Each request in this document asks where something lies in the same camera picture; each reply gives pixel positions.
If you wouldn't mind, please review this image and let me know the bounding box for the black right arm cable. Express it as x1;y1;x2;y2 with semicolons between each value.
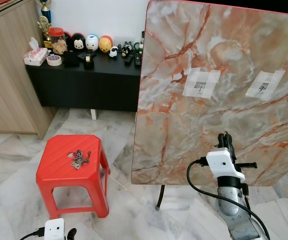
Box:
186;156;270;240

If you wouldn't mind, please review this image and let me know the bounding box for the yellow bear plush toy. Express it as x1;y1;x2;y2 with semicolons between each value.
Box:
99;36;113;54

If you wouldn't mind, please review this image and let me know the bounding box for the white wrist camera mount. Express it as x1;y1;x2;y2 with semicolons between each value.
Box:
44;218;66;240
206;148;246;182

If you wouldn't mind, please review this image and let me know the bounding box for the black low TV console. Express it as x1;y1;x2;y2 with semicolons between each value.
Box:
25;49;143;121

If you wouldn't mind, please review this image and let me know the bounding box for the green holder mug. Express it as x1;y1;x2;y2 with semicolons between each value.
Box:
133;41;144;54

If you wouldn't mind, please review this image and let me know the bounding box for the red plastic stool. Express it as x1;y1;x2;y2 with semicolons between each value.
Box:
36;134;111;219

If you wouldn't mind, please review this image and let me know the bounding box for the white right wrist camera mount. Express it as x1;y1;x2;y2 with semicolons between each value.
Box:
206;148;246;182

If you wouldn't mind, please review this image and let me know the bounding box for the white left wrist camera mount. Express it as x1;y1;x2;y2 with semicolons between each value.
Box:
44;218;66;240

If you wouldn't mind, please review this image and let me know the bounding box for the black mouse plush toy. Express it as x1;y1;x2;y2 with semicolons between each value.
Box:
68;32;87;51

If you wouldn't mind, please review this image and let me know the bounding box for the pink tissue box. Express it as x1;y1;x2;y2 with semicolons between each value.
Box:
24;36;49;67

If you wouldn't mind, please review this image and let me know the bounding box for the clear jar with red lid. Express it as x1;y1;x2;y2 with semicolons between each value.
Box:
49;27;68;55

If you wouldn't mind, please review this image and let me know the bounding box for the small black animal figure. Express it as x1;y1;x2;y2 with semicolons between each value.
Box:
121;42;133;57

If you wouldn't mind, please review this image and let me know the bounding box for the key bunch with purple carabiner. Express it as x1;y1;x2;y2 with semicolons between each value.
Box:
68;149;91;170

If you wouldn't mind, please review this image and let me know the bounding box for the white tape patch with hook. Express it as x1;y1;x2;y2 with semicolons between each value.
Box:
183;67;220;98
245;69;286;100

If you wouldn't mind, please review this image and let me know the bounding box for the white tape roll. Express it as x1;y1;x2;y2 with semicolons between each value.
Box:
47;55;63;67

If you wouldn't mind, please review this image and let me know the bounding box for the small gold trophy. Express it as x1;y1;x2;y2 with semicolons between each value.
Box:
38;15;52;43

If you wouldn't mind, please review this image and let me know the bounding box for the black television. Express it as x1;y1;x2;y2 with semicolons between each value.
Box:
204;0;288;17

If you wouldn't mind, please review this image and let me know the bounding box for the orange marble folding table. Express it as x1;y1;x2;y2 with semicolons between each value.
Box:
130;0;288;211

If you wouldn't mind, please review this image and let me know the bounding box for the black tape dispenser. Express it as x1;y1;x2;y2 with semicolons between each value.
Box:
83;55;95;70

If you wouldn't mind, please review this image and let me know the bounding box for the white duck plush toy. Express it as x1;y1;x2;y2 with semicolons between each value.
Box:
85;34;100;52

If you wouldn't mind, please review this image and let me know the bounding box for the light wooden cabinet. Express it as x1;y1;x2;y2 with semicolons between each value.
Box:
0;0;54;139

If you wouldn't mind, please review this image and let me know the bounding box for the black wallet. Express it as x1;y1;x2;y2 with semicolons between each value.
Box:
64;51;80;67

